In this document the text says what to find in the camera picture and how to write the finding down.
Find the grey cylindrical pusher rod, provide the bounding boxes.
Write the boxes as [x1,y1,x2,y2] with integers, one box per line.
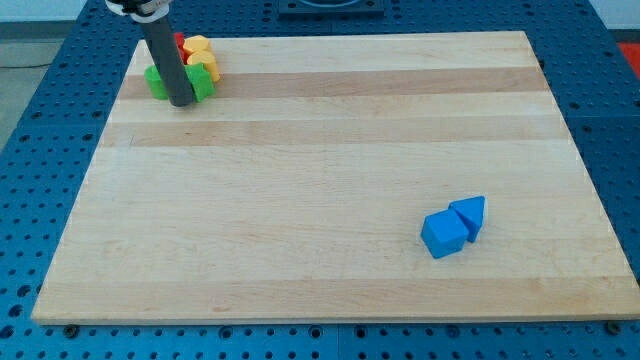
[140,16,195,107]

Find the red block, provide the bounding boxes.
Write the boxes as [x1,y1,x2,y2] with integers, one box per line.
[173,32,188,64]

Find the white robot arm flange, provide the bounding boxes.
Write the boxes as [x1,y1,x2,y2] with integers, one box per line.
[105,0,172,24]

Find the yellow hexagon block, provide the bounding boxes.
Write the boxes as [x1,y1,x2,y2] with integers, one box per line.
[182,35,212,56]

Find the green cylinder block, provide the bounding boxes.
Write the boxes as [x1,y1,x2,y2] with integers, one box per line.
[144,65,168,100]

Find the light wooden board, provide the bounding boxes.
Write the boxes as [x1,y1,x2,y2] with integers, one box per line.
[32,31,639,325]

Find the blue cube block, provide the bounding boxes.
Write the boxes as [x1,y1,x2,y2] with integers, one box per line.
[421,209,469,259]

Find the yellow round block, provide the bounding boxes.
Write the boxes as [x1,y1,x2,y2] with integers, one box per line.
[187,50,221,83]

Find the green star block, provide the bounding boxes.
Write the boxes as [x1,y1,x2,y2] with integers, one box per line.
[185,63,216,102]

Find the blue triangle block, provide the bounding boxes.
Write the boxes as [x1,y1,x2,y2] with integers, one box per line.
[449,196,486,243]

